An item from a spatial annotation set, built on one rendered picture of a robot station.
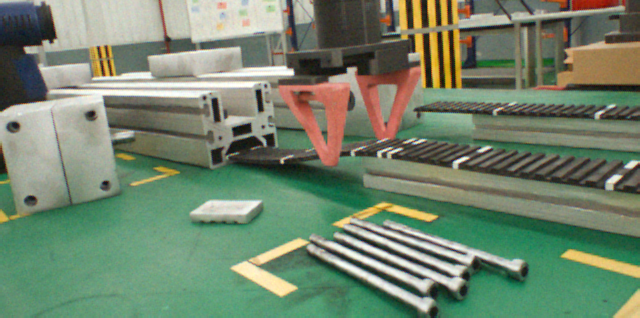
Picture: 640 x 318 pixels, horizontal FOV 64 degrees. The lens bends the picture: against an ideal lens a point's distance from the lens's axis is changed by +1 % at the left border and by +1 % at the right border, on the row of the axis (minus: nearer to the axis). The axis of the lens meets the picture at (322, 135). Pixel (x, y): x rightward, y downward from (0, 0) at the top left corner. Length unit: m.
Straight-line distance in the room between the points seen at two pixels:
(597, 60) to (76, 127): 0.79
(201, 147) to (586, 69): 0.66
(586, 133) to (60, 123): 0.50
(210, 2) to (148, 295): 6.62
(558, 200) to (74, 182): 0.42
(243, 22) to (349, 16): 6.15
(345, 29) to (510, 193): 0.18
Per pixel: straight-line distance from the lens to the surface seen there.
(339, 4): 0.43
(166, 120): 0.64
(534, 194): 0.37
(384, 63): 0.44
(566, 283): 0.30
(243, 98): 0.63
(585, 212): 0.36
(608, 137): 0.55
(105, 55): 10.86
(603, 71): 0.97
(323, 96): 0.40
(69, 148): 0.54
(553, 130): 0.57
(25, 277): 0.40
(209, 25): 6.92
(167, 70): 1.01
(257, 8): 6.42
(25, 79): 0.79
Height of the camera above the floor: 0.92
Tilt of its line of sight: 12 degrees down
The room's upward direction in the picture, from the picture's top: 6 degrees counter-clockwise
